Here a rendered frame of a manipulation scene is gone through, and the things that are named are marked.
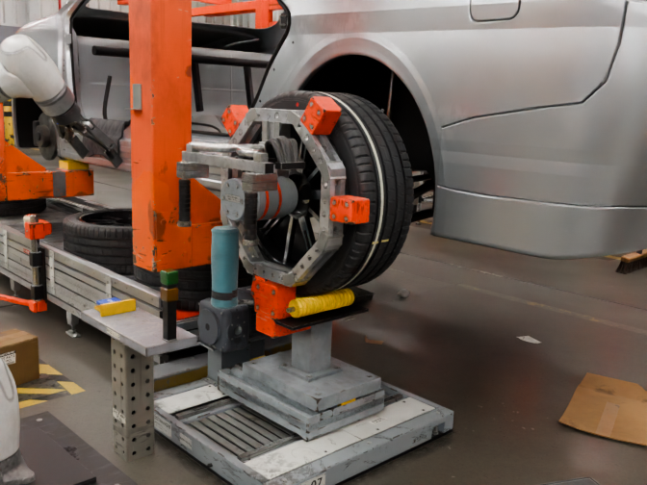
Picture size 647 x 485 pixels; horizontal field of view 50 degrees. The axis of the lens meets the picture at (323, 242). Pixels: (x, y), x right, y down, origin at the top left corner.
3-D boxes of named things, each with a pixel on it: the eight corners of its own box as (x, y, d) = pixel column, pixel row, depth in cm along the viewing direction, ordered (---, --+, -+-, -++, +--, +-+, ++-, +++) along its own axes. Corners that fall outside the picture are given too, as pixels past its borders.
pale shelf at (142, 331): (197, 344, 208) (197, 335, 207) (146, 357, 197) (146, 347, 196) (128, 310, 239) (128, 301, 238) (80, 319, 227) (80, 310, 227)
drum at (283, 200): (299, 219, 219) (300, 175, 216) (245, 226, 205) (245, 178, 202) (271, 214, 229) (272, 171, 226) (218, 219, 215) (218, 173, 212)
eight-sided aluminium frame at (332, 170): (341, 296, 209) (349, 112, 198) (324, 299, 204) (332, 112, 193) (234, 262, 247) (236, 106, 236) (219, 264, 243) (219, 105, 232)
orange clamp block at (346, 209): (347, 217, 205) (369, 222, 198) (327, 220, 199) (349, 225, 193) (348, 194, 203) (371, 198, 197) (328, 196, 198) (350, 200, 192)
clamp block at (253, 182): (277, 191, 195) (278, 171, 194) (252, 192, 189) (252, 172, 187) (267, 188, 198) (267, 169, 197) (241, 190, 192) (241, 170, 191)
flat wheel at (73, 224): (36, 264, 358) (33, 218, 353) (121, 242, 417) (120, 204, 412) (139, 282, 332) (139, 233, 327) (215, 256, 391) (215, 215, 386)
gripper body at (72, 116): (80, 98, 181) (98, 122, 189) (58, 93, 185) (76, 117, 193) (63, 118, 178) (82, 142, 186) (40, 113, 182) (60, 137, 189)
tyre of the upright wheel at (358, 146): (332, 319, 250) (452, 216, 207) (282, 331, 234) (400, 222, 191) (259, 171, 272) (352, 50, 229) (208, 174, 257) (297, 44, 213)
